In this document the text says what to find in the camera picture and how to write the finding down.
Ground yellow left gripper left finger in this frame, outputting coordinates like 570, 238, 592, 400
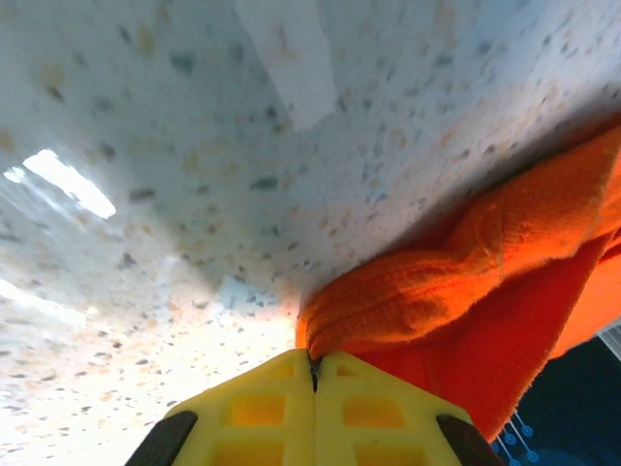
126, 349, 317, 466

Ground orange t-shirt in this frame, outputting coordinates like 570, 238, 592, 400
294, 114, 621, 441

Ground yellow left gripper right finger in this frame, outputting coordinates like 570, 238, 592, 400
313, 349, 506, 466

